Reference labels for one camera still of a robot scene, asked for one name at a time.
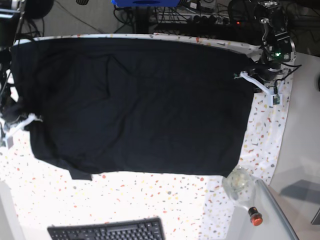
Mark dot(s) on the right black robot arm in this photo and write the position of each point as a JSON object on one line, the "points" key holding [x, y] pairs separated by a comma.
{"points": [[11, 16]]}

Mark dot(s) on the clear bottle orange cap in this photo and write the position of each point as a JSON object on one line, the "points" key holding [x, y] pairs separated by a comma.
{"points": [[240, 187]]}

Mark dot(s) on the black power strip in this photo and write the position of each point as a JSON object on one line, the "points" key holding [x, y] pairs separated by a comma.
{"points": [[209, 19]]}

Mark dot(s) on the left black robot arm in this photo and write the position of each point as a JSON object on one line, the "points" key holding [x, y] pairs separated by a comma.
{"points": [[277, 47]]}

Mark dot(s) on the black t-shirt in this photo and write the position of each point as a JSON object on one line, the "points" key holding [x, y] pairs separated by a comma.
{"points": [[135, 105]]}

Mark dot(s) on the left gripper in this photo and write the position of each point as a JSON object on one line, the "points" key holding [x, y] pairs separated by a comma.
{"points": [[265, 73]]}

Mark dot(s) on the black wire rack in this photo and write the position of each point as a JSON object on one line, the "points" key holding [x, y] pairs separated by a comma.
{"points": [[173, 15]]}

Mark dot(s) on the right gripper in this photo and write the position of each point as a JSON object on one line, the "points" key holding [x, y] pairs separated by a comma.
{"points": [[12, 111]]}

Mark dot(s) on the blue box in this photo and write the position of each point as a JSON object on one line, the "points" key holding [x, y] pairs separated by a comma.
{"points": [[148, 3]]}

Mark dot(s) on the black computer keyboard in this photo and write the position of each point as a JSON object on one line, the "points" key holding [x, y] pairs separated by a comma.
{"points": [[143, 229]]}

